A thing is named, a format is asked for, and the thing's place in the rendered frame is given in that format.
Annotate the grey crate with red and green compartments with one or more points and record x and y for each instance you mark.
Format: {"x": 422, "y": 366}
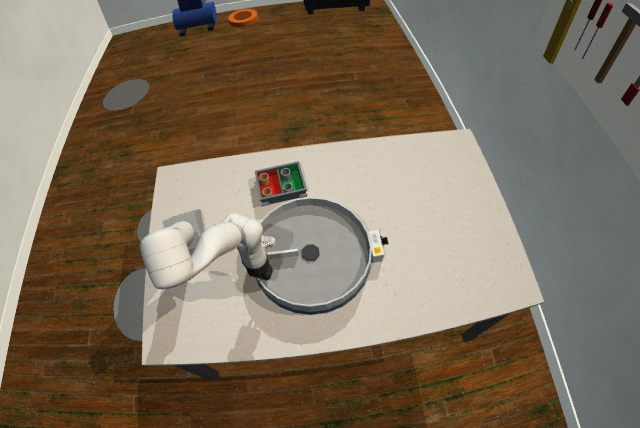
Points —
{"x": 297, "y": 181}

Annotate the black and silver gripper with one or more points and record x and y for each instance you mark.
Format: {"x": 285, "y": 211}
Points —
{"x": 258, "y": 267}

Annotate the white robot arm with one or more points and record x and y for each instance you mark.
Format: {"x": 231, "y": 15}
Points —
{"x": 167, "y": 258}

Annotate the grey round turntable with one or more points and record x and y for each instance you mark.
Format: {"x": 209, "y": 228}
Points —
{"x": 319, "y": 255}

